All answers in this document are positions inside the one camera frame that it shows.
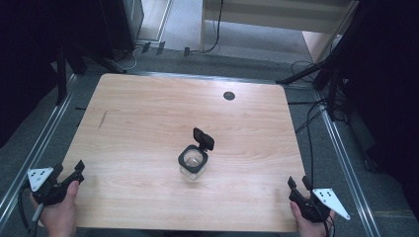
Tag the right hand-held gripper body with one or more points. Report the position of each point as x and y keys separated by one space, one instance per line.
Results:
x=316 y=207

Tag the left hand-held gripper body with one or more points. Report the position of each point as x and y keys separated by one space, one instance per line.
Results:
x=49 y=192

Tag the person's right hand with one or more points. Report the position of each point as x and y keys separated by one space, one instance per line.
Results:
x=313 y=228

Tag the person's left hand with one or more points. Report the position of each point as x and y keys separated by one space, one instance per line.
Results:
x=61 y=217

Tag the black metal stand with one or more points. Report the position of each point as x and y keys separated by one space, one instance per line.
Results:
x=61 y=75
x=333 y=85

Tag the clear jar with black lid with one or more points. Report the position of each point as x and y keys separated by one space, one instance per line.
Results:
x=193 y=161

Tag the round grey table grommet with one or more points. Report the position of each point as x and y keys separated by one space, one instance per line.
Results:
x=229 y=95

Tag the dark cabinet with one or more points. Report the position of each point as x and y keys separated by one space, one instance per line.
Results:
x=122 y=23

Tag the metal floor rail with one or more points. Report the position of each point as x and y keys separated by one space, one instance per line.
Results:
x=36 y=149
x=349 y=171
x=214 y=77

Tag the white furniture frame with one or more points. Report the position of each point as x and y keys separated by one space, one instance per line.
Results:
x=280 y=16

